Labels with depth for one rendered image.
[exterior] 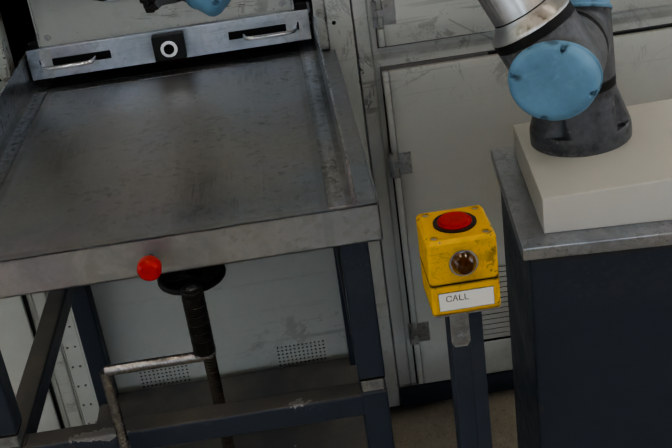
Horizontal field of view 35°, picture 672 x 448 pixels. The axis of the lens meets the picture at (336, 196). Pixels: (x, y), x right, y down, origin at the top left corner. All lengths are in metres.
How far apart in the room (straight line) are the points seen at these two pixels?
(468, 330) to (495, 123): 0.90
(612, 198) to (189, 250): 0.58
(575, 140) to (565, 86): 0.19
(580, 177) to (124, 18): 0.96
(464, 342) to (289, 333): 1.05
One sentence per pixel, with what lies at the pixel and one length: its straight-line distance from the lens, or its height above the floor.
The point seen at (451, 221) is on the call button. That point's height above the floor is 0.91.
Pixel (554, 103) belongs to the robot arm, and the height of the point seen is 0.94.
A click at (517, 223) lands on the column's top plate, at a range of 1.53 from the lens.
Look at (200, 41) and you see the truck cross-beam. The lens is 2.06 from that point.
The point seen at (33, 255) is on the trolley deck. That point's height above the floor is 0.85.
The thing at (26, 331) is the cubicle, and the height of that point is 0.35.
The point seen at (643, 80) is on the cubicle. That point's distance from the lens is 2.17.
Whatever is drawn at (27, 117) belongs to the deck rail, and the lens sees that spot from 1.97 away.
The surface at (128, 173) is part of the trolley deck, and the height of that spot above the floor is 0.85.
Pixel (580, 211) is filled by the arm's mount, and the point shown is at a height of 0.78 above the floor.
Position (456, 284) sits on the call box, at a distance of 1.21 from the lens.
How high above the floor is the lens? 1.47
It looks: 25 degrees down
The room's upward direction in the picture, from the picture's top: 8 degrees counter-clockwise
